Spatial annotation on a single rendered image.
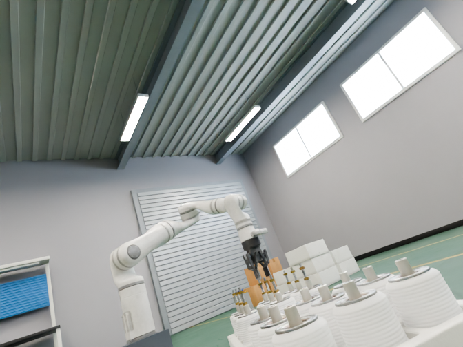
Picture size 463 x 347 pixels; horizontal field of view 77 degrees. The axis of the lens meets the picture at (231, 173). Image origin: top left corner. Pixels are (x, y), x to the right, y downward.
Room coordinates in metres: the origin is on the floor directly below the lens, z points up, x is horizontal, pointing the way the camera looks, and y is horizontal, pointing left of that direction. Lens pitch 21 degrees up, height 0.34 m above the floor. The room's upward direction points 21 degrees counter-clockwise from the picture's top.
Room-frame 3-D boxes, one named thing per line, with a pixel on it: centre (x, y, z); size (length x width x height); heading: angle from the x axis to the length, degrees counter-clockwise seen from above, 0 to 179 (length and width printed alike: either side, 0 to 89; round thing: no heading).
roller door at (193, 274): (7.00, 1.03, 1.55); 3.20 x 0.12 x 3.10; 130
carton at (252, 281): (5.26, 0.22, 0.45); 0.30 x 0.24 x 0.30; 42
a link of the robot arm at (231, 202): (1.21, 0.03, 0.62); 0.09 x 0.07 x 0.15; 143
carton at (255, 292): (5.16, 0.33, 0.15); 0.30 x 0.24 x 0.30; 39
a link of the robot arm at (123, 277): (1.08, 0.49, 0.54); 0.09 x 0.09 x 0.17; 58
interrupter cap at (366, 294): (0.58, -0.12, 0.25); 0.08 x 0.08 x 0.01
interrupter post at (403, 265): (0.61, -0.24, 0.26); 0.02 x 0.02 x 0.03
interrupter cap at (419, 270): (0.61, -0.24, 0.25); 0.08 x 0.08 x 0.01
